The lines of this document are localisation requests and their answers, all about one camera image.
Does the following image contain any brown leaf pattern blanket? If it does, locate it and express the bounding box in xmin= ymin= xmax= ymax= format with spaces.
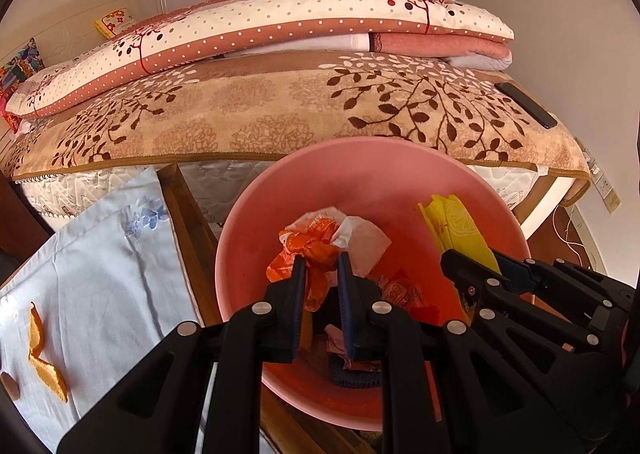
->
xmin=0 ymin=50 xmax=591 ymax=207

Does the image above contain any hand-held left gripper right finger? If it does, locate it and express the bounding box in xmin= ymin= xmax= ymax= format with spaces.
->
xmin=336 ymin=251 xmax=586 ymax=454

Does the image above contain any clear red white snack wrapper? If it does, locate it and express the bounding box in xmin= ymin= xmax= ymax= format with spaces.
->
xmin=377 ymin=269 xmax=441 ymax=322

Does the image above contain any yellow plastic bag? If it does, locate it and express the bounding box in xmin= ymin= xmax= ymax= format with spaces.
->
xmin=417 ymin=194 xmax=501 ymax=275

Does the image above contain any cream bed headboard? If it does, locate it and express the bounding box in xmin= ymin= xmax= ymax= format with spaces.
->
xmin=0 ymin=0 xmax=143 ymax=85

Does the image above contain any colourful patterned pillow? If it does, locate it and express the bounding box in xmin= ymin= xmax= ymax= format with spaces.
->
xmin=0 ymin=38 xmax=46 ymax=102

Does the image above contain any white wall socket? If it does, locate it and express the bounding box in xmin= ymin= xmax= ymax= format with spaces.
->
xmin=575 ymin=137 xmax=622 ymax=215

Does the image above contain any white cable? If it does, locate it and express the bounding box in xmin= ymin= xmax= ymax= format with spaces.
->
xmin=550 ymin=207 xmax=601 ymax=275

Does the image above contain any black bristly brush strip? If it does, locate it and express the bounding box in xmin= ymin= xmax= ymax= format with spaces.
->
xmin=327 ymin=354 xmax=383 ymax=390

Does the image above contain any light blue floral cloth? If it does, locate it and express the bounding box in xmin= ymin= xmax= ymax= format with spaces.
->
xmin=0 ymin=165 xmax=203 ymax=452

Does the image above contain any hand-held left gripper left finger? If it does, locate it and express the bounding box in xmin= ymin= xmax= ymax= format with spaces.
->
xmin=56 ymin=254 xmax=308 ymax=454

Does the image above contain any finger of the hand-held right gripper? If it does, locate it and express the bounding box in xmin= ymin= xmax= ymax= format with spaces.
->
xmin=441 ymin=250 xmax=601 ymax=350
xmin=492 ymin=250 xmax=616 ymax=310

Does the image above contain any polka dot tree quilt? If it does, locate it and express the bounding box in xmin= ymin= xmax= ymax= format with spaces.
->
xmin=5 ymin=0 xmax=516 ymax=120

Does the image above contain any orange wrapper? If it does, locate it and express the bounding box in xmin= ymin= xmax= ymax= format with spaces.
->
xmin=266 ymin=207 xmax=351 ymax=312

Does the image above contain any white tissue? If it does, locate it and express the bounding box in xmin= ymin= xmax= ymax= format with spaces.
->
xmin=330 ymin=215 xmax=392 ymax=279

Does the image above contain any brown walnut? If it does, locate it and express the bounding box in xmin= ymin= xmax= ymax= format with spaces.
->
xmin=0 ymin=372 xmax=21 ymax=401

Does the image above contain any yellow flowered pillow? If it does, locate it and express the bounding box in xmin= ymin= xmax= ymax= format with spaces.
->
xmin=95 ymin=8 xmax=138 ymax=40

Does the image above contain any wooden bed frame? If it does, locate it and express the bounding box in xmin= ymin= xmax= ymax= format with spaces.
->
xmin=517 ymin=169 xmax=591 ymax=235

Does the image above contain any orange peel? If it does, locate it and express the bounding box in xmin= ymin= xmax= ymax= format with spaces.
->
xmin=27 ymin=301 xmax=69 ymax=404

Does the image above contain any pink plastic bin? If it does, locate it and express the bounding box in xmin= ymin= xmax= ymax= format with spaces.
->
xmin=215 ymin=137 xmax=532 ymax=432

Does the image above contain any pink folded blanket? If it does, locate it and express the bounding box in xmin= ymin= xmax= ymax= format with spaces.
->
xmin=370 ymin=32 xmax=513 ymax=72

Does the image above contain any black phone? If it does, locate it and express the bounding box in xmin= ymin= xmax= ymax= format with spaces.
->
xmin=495 ymin=82 xmax=558 ymax=130

